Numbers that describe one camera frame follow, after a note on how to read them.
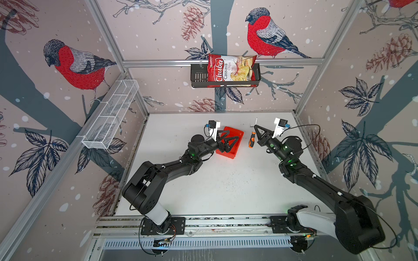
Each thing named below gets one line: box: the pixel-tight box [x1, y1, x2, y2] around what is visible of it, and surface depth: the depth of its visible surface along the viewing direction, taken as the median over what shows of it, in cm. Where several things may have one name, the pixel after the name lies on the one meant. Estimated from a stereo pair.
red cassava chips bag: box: [207, 53, 257, 88], surface depth 90 cm
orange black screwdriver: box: [248, 117, 258, 149], surface depth 78 cm
